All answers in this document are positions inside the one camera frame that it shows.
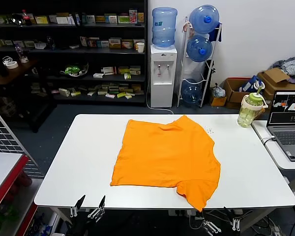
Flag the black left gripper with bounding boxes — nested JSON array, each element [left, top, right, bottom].
[[70, 195, 106, 236]]

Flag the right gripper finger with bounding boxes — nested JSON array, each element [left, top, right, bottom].
[[198, 210, 222, 234], [223, 206, 240, 232]]

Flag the orange printed t-shirt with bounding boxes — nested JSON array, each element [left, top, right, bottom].
[[110, 115, 221, 212]]

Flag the pile of striped clothes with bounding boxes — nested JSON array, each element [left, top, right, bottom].
[[271, 56, 295, 86]]

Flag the grey open laptop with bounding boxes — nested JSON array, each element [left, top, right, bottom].
[[265, 90, 295, 162]]

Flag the green lid drinking bottle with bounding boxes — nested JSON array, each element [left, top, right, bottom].
[[237, 82, 269, 128]]

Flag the small orange box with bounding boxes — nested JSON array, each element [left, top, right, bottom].
[[209, 94, 227, 107]]

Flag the open brown cardboard box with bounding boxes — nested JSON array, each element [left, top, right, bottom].
[[223, 77, 255, 110]]

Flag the white plastic bag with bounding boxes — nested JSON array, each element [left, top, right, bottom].
[[211, 83, 226, 98]]

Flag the blue printed package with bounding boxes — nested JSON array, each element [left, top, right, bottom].
[[240, 75, 264, 93]]

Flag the glass bowl green contents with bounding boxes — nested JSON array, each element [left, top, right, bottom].
[[60, 61, 89, 79]]

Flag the white water dispenser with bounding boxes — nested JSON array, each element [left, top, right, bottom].
[[149, 44, 178, 108]]

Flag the large cardboard box with flap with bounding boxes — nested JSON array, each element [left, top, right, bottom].
[[257, 68, 295, 101]]

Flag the brown wooden desk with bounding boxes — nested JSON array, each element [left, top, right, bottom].
[[0, 58, 39, 86]]

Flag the black tripod stand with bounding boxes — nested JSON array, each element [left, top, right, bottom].
[[204, 60, 216, 82]]

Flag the black shelving unit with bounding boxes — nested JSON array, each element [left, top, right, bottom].
[[0, 0, 148, 133]]

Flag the black tumbler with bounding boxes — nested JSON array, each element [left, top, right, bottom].
[[0, 58, 9, 76]]

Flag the white orange medicine box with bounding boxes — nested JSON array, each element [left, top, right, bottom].
[[87, 37, 100, 48]]

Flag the yellow green medicine box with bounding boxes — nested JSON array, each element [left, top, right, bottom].
[[108, 38, 122, 49]]

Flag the dark blue bottle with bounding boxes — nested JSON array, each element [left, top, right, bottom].
[[46, 36, 56, 51]]

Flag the clear bottle purple label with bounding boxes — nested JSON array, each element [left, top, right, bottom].
[[14, 41, 29, 63]]

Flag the beige medicine box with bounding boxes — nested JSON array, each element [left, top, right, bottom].
[[133, 38, 145, 50]]

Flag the dark blue hanging cloth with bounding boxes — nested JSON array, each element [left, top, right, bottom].
[[209, 22, 223, 42]]

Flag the white teal medicine box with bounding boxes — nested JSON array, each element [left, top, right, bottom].
[[104, 14, 118, 24]]

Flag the labelled blue water jug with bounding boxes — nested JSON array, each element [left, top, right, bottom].
[[151, 6, 178, 49]]

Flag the cola bottle red label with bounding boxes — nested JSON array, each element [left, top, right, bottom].
[[21, 9, 32, 27]]

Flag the shiny metal kettle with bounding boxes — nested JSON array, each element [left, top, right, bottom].
[[9, 13, 25, 26]]

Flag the white laptop cable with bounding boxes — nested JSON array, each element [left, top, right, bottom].
[[260, 135, 276, 145]]

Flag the white wire grid panel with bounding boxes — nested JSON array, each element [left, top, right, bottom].
[[0, 102, 44, 177]]

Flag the white dispenser power cable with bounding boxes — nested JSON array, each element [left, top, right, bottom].
[[146, 83, 174, 115]]

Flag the white wire jug rack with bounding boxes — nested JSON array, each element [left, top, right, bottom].
[[177, 16, 223, 109]]

